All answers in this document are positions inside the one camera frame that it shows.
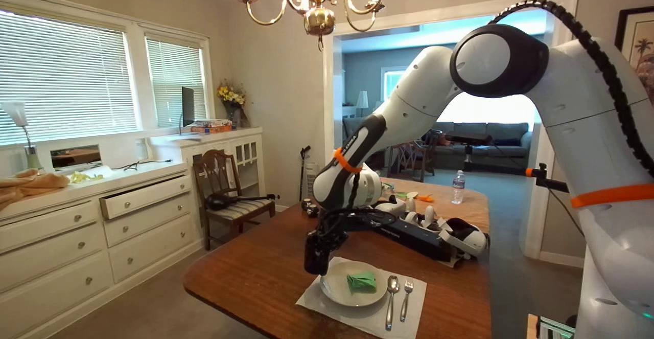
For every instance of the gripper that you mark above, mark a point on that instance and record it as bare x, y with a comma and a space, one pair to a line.
319, 247

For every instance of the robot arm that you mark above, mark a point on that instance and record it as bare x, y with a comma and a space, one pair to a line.
587, 88

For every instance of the white plate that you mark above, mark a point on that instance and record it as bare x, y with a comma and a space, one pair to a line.
334, 285

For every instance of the green folded napkin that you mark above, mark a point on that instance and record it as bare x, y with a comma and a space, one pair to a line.
361, 281

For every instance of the black stick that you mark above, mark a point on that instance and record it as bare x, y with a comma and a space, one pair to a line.
304, 170

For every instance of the white hand controller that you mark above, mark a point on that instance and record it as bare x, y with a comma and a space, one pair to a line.
392, 206
428, 216

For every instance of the white placemat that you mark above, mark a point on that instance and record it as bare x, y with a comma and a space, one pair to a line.
365, 318

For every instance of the silver spoon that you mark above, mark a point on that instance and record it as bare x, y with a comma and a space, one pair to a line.
391, 298

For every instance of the black box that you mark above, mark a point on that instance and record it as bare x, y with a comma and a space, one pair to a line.
414, 236

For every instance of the silver fork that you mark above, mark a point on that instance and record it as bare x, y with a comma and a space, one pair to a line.
406, 300

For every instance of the orange small item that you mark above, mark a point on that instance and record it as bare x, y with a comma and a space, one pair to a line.
425, 198

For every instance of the white glass-door cabinet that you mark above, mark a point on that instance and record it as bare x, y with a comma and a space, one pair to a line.
245, 155

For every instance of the row of wooden chairs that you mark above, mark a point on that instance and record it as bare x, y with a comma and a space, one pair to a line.
409, 160

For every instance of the wooden chair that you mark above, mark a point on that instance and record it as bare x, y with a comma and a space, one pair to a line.
217, 175

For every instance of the white headset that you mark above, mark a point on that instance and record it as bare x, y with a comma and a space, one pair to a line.
467, 236

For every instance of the clear water bottle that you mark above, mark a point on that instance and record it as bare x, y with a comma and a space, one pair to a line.
458, 188

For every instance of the white table lamp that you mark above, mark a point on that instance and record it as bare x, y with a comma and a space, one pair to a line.
362, 101

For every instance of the stack of game boxes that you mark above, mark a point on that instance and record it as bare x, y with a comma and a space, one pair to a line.
210, 126

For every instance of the vase of yellow flowers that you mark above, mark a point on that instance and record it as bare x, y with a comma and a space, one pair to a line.
231, 96

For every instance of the black monitor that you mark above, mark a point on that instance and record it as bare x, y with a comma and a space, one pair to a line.
187, 106

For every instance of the grey sofa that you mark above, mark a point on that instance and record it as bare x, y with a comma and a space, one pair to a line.
503, 137

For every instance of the bright window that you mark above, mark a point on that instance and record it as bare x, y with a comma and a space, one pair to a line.
490, 109

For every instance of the brass chandelier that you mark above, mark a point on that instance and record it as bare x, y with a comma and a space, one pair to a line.
319, 19

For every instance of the window with white blinds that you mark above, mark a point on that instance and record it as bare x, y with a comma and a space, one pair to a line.
66, 78
171, 73

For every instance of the yellow-green crumpled item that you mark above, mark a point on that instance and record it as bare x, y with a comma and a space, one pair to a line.
84, 177

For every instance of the white drawer cabinet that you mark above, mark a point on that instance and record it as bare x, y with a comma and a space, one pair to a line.
61, 247

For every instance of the beige cloth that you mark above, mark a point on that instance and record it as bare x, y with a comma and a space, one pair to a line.
30, 183

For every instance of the white desk lamp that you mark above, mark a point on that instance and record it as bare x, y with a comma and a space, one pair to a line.
18, 114

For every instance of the framed picture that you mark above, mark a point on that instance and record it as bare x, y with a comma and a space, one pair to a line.
638, 42

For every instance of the camera on mount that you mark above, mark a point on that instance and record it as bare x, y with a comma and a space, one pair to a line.
467, 138

